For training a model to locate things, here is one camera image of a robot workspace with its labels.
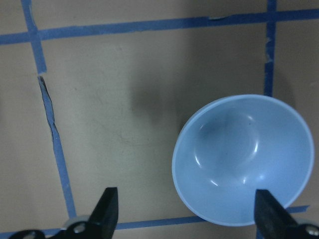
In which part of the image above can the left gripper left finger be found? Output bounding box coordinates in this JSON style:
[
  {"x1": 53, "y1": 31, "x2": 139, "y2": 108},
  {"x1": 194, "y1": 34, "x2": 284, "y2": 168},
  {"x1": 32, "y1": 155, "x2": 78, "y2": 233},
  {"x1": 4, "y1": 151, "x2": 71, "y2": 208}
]
[{"x1": 9, "y1": 187, "x2": 118, "y2": 239}]

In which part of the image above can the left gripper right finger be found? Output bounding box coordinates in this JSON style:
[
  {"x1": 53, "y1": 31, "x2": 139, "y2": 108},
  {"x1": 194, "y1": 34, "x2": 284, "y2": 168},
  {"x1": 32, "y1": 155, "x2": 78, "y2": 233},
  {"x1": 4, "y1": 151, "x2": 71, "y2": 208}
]
[{"x1": 255, "y1": 189, "x2": 319, "y2": 239}]

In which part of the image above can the blue bowl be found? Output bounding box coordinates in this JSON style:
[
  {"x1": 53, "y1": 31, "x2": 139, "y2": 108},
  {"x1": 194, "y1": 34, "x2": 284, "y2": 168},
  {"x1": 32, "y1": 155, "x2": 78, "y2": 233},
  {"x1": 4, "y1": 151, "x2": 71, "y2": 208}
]
[{"x1": 172, "y1": 95, "x2": 315, "y2": 227}]

